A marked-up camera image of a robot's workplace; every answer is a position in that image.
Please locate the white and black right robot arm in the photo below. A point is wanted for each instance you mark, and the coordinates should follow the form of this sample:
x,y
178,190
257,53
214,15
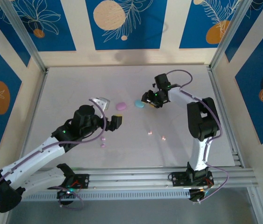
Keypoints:
x,y
199,154

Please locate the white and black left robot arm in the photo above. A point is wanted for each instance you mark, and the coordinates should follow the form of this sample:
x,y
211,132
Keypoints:
x,y
33,158

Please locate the blue poster beige circle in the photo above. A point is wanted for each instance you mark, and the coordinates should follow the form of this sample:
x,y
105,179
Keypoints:
x,y
145,35

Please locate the black electronics box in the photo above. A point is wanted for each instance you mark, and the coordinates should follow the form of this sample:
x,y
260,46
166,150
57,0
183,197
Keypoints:
x,y
65,194
196,194

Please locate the blue poster orange circle feather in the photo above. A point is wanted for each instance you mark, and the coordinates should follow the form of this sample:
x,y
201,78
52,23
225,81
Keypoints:
x,y
192,23

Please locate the blue poster dark circle flower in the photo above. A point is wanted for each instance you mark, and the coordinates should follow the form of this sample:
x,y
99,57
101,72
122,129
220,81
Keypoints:
x,y
250,93

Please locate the blue poster white flower outline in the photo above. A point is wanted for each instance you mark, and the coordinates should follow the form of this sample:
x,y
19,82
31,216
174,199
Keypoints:
x,y
59,35

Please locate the blue poster large orange oval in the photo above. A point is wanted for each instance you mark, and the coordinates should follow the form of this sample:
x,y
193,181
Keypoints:
x,y
5,70

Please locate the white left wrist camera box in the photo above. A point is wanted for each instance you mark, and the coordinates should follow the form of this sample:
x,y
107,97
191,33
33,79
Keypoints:
x,y
102,102

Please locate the aluminium side rail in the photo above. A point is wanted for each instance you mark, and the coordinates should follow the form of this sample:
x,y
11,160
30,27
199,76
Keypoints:
x,y
36,109
219,93

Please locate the wide aluminium base rail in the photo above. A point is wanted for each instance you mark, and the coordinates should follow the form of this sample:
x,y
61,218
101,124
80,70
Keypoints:
x,y
133,177

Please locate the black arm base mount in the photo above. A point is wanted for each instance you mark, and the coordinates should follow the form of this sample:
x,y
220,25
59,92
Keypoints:
x,y
83,180
179,179

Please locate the aluminium frame post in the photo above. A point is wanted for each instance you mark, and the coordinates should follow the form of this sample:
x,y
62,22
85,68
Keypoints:
x,y
255,205
237,25
27,37

